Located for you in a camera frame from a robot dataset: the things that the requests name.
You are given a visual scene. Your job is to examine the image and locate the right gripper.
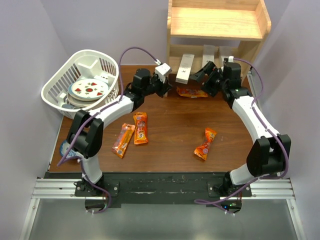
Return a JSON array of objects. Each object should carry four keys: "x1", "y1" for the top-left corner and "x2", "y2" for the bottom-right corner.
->
[{"x1": 189, "y1": 61, "x2": 228, "y2": 98}]

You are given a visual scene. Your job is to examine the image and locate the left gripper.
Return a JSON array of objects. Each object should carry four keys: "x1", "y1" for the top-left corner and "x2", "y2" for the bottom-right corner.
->
[{"x1": 142, "y1": 73, "x2": 173, "y2": 98}]

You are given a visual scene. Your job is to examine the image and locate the white Harry's razor box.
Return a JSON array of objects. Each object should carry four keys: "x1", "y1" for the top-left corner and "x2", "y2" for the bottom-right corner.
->
[{"x1": 175, "y1": 53, "x2": 195, "y2": 85}]

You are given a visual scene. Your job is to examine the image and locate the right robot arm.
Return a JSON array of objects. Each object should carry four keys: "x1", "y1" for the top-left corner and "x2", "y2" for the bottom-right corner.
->
[{"x1": 189, "y1": 59, "x2": 291, "y2": 197}]

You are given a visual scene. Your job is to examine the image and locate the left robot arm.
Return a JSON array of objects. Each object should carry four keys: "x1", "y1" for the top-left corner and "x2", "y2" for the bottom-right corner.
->
[{"x1": 59, "y1": 64, "x2": 172, "y2": 196}]

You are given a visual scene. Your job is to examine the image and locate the orange razor pack under shelf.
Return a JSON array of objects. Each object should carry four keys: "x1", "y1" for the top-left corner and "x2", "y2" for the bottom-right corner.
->
[{"x1": 176, "y1": 87, "x2": 208, "y2": 98}]

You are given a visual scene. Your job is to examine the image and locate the wooden shelf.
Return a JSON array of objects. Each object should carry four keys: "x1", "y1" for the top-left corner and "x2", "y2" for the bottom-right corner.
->
[{"x1": 166, "y1": 0, "x2": 272, "y2": 74}]

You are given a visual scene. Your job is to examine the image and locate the orange razor pack middle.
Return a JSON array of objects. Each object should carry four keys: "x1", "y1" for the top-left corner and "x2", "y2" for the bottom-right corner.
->
[{"x1": 133, "y1": 112, "x2": 149, "y2": 145}]

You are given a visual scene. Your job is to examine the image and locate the orange razor pack right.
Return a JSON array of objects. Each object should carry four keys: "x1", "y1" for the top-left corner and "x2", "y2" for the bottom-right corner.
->
[{"x1": 193, "y1": 127, "x2": 217, "y2": 161}]

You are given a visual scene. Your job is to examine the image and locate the orange razor pack left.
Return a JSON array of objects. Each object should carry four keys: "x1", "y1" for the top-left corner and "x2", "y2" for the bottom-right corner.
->
[{"x1": 111, "y1": 123, "x2": 136, "y2": 159}]

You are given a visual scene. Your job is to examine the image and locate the painted fruit plate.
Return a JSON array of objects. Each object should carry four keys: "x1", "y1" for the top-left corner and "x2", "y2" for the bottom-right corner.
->
[{"x1": 68, "y1": 78, "x2": 109, "y2": 102}]

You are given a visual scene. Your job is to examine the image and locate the white plastic basket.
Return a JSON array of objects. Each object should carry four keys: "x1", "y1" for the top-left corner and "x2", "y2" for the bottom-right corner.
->
[{"x1": 40, "y1": 49, "x2": 119, "y2": 119}]

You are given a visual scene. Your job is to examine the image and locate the stacked plates underneath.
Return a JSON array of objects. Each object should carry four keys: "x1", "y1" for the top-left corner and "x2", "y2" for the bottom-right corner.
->
[{"x1": 61, "y1": 94, "x2": 97, "y2": 110}]

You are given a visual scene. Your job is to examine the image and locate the blue patterned bowl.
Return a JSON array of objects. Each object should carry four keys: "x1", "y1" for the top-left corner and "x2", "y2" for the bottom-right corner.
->
[{"x1": 59, "y1": 140, "x2": 78, "y2": 159}]

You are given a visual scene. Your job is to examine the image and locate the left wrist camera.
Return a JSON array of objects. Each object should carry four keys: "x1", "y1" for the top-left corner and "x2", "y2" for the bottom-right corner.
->
[{"x1": 155, "y1": 63, "x2": 172, "y2": 84}]

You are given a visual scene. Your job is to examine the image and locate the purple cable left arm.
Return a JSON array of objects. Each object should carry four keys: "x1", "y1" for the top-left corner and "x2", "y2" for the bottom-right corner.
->
[{"x1": 56, "y1": 46, "x2": 163, "y2": 214}]

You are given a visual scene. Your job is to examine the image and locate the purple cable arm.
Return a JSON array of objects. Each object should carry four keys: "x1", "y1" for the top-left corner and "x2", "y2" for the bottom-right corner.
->
[
  {"x1": 56, "y1": 46, "x2": 163, "y2": 214},
  {"x1": 194, "y1": 57, "x2": 291, "y2": 215}
]

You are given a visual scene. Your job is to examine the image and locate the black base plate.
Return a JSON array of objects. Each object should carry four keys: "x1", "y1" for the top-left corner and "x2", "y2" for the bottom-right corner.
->
[{"x1": 74, "y1": 171, "x2": 253, "y2": 208}]

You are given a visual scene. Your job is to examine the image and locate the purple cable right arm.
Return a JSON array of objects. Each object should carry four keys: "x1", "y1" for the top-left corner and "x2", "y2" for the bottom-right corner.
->
[{"x1": 194, "y1": 57, "x2": 291, "y2": 215}]

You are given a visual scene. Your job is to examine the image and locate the aluminium rail frame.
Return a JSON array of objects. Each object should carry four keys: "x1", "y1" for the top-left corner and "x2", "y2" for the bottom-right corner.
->
[{"x1": 19, "y1": 69, "x2": 307, "y2": 240}]

